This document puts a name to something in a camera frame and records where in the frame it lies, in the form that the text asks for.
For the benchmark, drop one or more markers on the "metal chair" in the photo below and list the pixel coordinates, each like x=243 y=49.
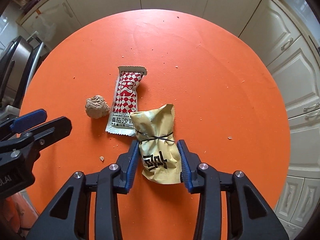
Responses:
x=20 y=52

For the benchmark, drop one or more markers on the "white hanging plastic bag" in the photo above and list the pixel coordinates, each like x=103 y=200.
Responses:
x=45 y=28

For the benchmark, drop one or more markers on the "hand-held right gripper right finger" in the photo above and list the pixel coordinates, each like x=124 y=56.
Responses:
x=186 y=167

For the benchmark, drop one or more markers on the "brown crumpled ball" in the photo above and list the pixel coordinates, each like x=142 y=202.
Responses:
x=97 y=106

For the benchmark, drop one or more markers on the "black rubber band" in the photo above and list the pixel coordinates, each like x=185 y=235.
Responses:
x=155 y=137

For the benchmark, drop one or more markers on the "tan snack packet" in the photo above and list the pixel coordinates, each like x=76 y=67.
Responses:
x=155 y=120

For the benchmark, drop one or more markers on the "round orange table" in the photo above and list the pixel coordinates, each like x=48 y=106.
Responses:
x=287 y=67

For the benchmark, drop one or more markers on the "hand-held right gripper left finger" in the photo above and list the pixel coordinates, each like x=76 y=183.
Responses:
x=131 y=167

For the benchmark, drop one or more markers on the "orange tag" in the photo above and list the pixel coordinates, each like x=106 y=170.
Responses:
x=38 y=11

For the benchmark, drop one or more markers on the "red checkered sauce sachet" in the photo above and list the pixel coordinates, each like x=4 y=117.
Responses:
x=125 y=92

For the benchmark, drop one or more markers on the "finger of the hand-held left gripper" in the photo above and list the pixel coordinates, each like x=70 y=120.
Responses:
x=55 y=127
x=30 y=118

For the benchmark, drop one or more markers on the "orange plastic bag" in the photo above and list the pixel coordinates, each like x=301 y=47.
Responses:
x=17 y=210

